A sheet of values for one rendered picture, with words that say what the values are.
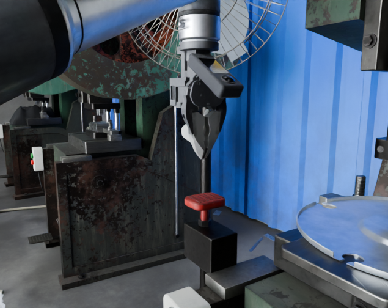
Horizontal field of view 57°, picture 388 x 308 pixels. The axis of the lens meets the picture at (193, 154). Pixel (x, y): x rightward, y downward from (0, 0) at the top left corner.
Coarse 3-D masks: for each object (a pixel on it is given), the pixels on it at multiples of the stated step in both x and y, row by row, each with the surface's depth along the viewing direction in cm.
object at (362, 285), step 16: (304, 240) 44; (288, 256) 41; (304, 256) 40; (320, 256) 40; (352, 256) 40; (320, 272) 37; (336, 272) 36; (352, 272) 36; (352, 288) 34; (368, 288) 33; (384, 288) 33; (352, 304) 49; (368, 304) 46; (384, 304) 32
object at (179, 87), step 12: (180, 48) 64; (192, 48) 62; (204, 48) 62; (216, 48) 63; (192, 72) 65; (180, 84) 65; (192, 84) 62; (204, 84) 63; (180, 96) 67; (192, 96) 63; (204, 96) 64; (216, 96) 65
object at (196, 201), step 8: (208, 192) 71; (192, 200) 66; (200, 200) 66; (208, 200) 66; (216, 200) 66; (224, 200) 67; (192, 208) 66; (200, 208) 65; (208, 208) 65; (208, 216) 69
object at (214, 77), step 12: (192, 60) 62; (204, 60) 62; (216, 60) 63; (204, 72) 60; (216, 72) 59; (228, 72) 61; (216, 84) 57; (228, 84) 57; (240, 84) 58; (228, 96) 58
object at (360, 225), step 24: (312, 216) 52; (336, 216) 52; (360, 216) 52; (384, 216) 50; (312, 240) 42; (336, 240) 44; (360, 240) 44; (384, 240) 43; (360, 264) 37; (384, 264) 38
